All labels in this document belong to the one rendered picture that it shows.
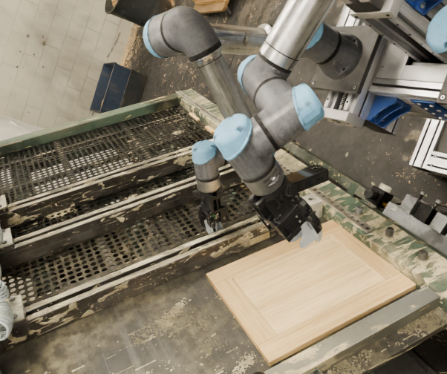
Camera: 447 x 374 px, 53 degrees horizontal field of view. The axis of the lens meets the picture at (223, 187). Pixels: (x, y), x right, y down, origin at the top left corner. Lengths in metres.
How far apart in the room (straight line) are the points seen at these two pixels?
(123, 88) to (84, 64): 1.07
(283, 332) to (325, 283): 0.22
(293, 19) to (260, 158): 0.25
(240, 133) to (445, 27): 0.55
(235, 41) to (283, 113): 0.67
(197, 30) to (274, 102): 0.45
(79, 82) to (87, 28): 0.71
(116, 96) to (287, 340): 4.56
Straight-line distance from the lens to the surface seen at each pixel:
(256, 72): 0.89
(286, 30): 0.87
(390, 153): 2.66
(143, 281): 1.42
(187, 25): 1.21
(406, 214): 1.63
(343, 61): 1.52
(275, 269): 1.42
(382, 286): 1.39
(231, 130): 0.78
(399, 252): 1.45
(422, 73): 1.52
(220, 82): 1.23
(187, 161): 2.01
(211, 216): 1.45
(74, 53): 6.41
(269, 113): 0.80
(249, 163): 0.80
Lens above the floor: 2.12
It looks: 35 degrees down
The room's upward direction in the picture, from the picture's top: 74 degrees counter-clockwise
